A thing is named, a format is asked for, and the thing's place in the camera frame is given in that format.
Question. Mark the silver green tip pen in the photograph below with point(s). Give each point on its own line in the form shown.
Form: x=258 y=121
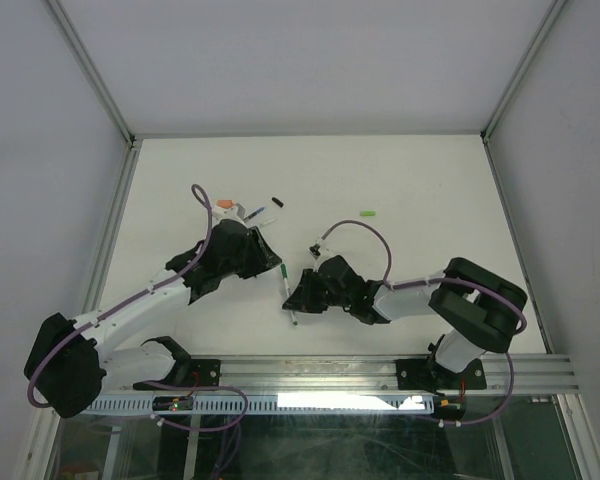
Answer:
x=266 y=223

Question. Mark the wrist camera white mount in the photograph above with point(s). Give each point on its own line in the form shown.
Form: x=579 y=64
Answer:
x=319 y=251
x=236 y=213

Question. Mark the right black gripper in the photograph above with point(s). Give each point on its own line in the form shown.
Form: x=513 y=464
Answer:
x=301 y=299

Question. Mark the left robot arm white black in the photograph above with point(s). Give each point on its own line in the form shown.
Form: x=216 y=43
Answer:
x=73 y=361

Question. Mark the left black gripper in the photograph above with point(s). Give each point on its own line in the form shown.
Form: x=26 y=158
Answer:
x=263 y=257

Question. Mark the dark blue barrel pen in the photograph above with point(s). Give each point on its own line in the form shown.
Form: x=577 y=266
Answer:
x=253 y=214

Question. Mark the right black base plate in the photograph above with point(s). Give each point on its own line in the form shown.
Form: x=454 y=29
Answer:
x=415 y=374

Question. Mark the white slotted cable duct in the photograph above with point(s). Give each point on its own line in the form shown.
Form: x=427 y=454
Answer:
x=276 y=404

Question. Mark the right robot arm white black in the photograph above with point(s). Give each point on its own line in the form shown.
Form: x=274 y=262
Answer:
x=484 y=310

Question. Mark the aluminium mounting rail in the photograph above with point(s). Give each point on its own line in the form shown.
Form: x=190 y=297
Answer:
x=524 y=374

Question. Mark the white green end pen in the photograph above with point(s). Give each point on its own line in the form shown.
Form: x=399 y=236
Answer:
x=288 y=292

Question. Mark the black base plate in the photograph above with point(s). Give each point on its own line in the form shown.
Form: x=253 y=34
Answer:
x=415 y=374
x=200 y=372

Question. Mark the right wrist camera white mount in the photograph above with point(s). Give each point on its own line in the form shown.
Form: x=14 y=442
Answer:
x=319 y=251

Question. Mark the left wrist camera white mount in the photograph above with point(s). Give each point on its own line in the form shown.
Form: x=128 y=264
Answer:
x=236 y=213

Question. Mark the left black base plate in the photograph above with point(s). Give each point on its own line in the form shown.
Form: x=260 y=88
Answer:
x=200 y=372

